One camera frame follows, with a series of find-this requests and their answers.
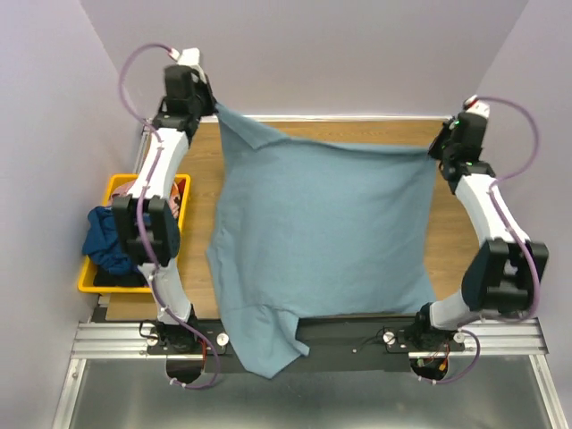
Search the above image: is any light blue t shirt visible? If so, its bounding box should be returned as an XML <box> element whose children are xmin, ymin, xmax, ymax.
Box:
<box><xmin>206</xmin><ymin>106</ymin><xmax>436</xmax><ymax>378</ymax></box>

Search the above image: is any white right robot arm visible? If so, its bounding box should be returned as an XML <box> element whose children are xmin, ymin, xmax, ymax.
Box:
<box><xmin>405</xmin><ymin>102</ymin><xmax>549</xmax><ymax>350</ymax></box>

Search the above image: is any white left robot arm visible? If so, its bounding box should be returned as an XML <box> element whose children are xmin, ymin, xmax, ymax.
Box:
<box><xmin>112</xmin><ymin>63</ymin><xmax>215</xmax><ymax>353</ymax></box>

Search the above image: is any patterned pink shirt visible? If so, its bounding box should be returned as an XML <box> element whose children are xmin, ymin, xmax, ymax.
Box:
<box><xmin>106</xmin><ymin>180</ymin><xmax>186</xmax><ymax>220</ymax></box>

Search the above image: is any dark blue shirt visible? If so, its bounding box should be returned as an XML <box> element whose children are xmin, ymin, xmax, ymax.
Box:
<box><xmin>81</xmin><ymin>206</ymin><xmax>137</xmax><ymax>275</ymax></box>

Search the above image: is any yellow plastic bin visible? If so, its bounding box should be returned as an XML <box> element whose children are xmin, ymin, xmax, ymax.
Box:
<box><xmin>77</xmin><ymin>173</ymin><xmax>192</xmax><ymax>295</ymax></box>

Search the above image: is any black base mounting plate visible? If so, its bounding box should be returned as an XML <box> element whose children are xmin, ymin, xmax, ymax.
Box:
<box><xmin>139</xmin><ymin>315</ymin><xmax>466</xmax><ymax>377</ymax></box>

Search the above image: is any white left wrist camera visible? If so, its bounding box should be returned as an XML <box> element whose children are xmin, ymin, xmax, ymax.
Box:
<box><xmin>169</xmin><ymin>47</ymin><xmax>201</xmax><ymax>69</ymax></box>

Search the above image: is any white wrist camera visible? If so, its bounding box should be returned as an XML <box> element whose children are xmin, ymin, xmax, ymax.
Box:
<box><xmin>169</xmin><ymin>47</ymin><xmax>201</xmax><ymax>69</ymax></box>
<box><xmin>463</xmin><ymin>95</ymin><xmax>490</xmax><ymax>120</ymax></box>

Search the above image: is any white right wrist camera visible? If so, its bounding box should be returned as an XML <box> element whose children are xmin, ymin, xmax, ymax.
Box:
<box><xmin>463</xmin><ymin>95</ymin><xmax>490</xmax><ymax>120</ymax></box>

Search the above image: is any aluminium frame rail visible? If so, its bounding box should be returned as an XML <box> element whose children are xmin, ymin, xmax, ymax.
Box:
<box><xmin>71</xmin><ymin>321</ymin><xmax>548</xmax><ymax>359</ymax></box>

